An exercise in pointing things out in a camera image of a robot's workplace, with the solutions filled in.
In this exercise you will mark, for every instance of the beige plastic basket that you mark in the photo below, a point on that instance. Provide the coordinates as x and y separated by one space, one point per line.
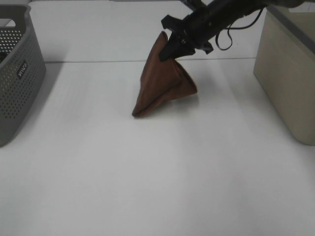
285 68

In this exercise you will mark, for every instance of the grey perforated plastic basket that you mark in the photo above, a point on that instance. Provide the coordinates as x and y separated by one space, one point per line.
22 69

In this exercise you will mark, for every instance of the brown towel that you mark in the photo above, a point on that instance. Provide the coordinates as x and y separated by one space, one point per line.
161 81

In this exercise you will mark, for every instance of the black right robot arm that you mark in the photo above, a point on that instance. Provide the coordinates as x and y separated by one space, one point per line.
243 8

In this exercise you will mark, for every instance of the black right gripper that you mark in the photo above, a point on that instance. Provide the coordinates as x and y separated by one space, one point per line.
201 25

